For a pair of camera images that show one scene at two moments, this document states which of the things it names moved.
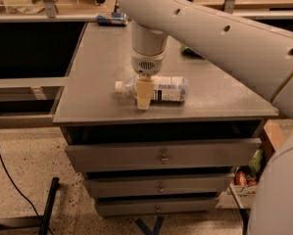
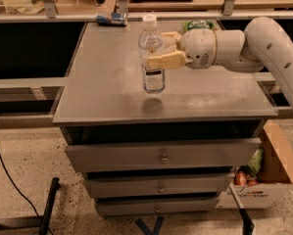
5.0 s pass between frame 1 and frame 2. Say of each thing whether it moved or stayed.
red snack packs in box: stayed
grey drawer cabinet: stayed
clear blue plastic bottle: moved
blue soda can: stayed
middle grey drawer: stayed
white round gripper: moved
